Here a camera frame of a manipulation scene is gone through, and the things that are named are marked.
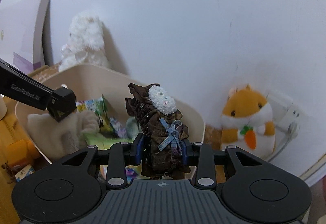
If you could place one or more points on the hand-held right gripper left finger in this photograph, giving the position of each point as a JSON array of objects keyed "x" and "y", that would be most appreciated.
[{"x": 138, "y": 146}]

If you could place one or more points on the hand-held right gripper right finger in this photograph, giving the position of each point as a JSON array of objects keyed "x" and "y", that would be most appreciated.
[{"x": 185, "y": 151}]

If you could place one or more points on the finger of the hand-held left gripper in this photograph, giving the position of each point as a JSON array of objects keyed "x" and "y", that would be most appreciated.
[{"x": 25, "y": 91}]

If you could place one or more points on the grey green scrunchie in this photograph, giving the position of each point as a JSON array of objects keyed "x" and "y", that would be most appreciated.
[{"x": 132, "y": 127}]

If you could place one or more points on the colourful printed snack packet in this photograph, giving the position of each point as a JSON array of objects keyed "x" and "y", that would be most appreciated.
[{"x": 118, "y": 127}]

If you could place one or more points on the brown-dressed plush doll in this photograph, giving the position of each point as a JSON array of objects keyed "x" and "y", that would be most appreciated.
[{"x": 158, "y": 122}]

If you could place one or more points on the grey beige cat plush toy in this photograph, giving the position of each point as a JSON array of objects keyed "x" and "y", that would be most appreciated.
[{"x": 63, "y": 132}]

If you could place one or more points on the green white printed snack packet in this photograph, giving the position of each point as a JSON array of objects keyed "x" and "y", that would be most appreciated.
[{"x": 94, "y": 109}]

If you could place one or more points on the beige storage box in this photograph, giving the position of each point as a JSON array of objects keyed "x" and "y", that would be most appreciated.
[{"x": 101, "y": 78}]

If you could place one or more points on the white thermos bottle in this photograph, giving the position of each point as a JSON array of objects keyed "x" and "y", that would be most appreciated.
[{"x": 2, "y": 109}]

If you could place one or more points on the orange box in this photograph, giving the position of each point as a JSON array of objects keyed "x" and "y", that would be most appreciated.
[{"x": 20, "y": 150}]

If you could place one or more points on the white panel with purple stripe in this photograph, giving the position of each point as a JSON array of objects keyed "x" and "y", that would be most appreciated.
[{"x": 23, "y": 30}]

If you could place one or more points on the orange hamster plush toy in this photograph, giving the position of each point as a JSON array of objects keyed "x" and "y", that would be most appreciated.
[{"x": 244, "y": 112}]

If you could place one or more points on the white fluffy plush toy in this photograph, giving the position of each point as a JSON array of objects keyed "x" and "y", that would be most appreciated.
[{"x": 86, "y": 43}]

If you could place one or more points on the small white printed box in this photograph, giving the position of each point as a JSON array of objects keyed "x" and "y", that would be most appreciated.
[{"x": 24, "y": 173}]

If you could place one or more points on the white wall socket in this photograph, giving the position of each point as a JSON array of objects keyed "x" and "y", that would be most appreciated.
[{"x": 287, "y": 112}]

